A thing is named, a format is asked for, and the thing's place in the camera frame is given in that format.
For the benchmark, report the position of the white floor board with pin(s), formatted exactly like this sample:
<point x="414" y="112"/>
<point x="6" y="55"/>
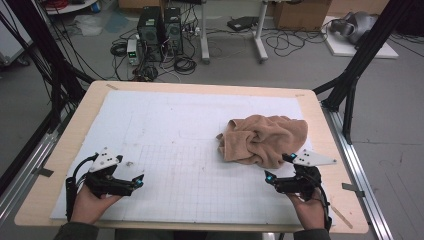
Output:
<point x="383" y="51"/>

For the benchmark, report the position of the black metal frame stand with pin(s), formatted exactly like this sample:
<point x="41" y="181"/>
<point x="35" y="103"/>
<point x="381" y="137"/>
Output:
<point x="50" y="56"/>
<point x="361" y="56"/>

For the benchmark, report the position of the clear plastic sheet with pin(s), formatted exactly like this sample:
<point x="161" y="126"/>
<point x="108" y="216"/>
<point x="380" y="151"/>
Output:
<point x="88" y="26"/>

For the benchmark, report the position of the thin wooden stick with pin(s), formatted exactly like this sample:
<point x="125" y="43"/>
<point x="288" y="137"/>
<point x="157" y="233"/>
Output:
<point x="341" y="217"/>

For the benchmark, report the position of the round white table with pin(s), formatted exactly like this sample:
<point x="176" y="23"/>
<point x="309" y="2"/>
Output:
<point x="71" y="7"/>

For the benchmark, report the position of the white desk frame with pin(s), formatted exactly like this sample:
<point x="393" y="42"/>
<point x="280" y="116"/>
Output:
<point x="204" y="36"/>

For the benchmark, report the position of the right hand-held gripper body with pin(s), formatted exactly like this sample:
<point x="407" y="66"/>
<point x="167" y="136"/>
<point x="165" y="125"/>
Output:
<point x="300" y="183"/>

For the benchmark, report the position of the tan towel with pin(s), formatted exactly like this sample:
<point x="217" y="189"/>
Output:
<point x="263" y="140"/>

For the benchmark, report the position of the slim black computer tower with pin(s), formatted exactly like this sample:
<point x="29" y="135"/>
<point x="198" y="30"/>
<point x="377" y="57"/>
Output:
<point x="174" y="30"/>

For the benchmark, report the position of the white grid mat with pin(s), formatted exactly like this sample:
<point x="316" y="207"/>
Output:
<point x="173" y="133"/>

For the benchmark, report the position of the flat black device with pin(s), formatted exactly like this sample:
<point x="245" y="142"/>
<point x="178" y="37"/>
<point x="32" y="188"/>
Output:
<point x="242" y="23"/>

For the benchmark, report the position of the aluminium rail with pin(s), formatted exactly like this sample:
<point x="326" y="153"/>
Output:
<point x="361" y="176"/>
<point x="30" y="166"/>

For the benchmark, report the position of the white power supply unit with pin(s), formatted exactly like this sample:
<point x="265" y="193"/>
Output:
<point x="133" y="51"/>

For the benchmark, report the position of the brown cardboard box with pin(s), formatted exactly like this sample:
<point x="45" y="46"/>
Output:
<point x="301" y="13"/>

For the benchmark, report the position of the person's left hand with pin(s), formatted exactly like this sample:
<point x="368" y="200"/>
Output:
<point x="88" y="206"/>

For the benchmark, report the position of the large black computer tower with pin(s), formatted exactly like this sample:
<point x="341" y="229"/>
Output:
<point x="149" y="30"/>

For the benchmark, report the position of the grey tape piece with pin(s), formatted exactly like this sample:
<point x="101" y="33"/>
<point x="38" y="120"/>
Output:
<point x="352" y="189"/>
<point x="43" y="172"/>

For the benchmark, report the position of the grey plastic shell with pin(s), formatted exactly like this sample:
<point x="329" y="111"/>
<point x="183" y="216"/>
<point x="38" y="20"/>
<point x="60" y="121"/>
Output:
<point x="356" y="25"/>

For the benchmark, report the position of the person's right hand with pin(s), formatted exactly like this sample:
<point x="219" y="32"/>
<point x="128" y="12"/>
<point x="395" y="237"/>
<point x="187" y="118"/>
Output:
<point x="310" y="211"/>

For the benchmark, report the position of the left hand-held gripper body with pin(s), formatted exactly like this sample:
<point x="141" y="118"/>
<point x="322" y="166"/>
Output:
<point x="105" y="160"/>

